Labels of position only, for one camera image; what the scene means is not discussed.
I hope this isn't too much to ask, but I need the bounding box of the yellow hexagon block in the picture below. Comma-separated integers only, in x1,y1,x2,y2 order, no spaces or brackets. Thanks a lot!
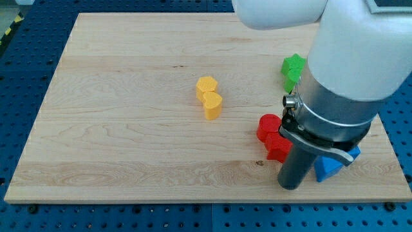
196,76,218,103

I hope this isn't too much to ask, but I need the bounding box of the green star block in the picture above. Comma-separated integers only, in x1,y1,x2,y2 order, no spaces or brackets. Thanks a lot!
281,53,306,75

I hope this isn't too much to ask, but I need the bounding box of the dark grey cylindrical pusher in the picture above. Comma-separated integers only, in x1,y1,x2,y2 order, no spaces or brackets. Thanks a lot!
277,145,317,190

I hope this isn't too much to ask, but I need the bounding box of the blue triangle block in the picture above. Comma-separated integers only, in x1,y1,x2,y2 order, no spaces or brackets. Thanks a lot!
314,155,344,182

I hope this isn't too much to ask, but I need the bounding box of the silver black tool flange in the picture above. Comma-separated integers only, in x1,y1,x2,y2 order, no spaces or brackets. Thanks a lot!
279,65,383,166

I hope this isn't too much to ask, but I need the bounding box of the red cylinder block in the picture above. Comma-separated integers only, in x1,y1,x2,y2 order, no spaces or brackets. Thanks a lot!
256,114,281,142

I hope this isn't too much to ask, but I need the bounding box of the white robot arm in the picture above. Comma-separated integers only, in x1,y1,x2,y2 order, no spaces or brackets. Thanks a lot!
232,0,411,189

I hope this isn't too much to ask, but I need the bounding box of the wooden board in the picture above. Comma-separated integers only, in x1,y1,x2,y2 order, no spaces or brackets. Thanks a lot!
5,13,411,204

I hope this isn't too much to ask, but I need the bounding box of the yellow heart block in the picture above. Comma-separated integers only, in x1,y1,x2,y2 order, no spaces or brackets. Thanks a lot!
203,92,223,120

